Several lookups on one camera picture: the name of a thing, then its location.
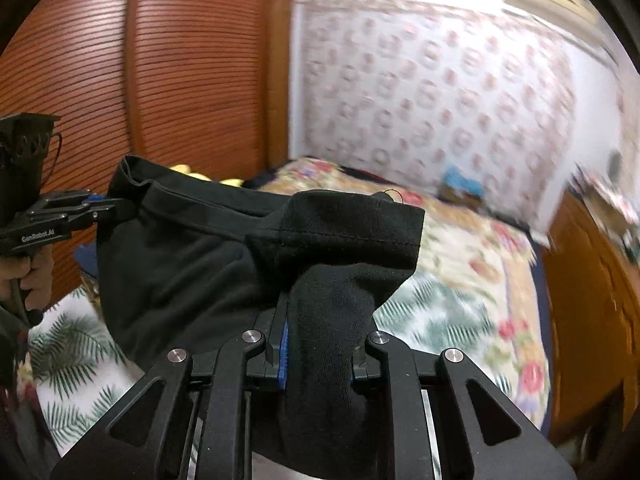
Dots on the circle print curtain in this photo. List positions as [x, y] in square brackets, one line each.
[425, 100]

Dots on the patterned cloth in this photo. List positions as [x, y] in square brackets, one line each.
[600, 195]

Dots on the palm leaf bedsheet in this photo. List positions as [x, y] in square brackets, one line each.
[75, 350]

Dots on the navy folded garment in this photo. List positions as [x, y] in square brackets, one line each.
[87, 260]

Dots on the wooden cabinet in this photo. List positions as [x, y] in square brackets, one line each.
[590, 310]

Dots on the yellow plush toy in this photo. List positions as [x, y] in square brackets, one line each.
[197, 176]

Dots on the black shorts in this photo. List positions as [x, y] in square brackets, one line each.
[200, 260]

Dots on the person's dark clothing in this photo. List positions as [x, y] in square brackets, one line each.
[10, 360]

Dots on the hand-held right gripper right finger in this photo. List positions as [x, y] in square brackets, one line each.
[367, 360]

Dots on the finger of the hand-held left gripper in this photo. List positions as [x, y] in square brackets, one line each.
[95, 216]
[70, 199]

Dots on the blue plastic bag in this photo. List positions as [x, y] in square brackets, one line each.
[462, 180]

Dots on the floral blanket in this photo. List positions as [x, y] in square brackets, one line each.
[475, 260]

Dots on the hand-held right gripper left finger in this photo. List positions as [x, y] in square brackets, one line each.
[283, 355]

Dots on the person's left hand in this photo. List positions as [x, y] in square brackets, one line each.
[37, 280]

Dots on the wooden louvered wardrobe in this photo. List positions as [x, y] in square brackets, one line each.
[175, 60]

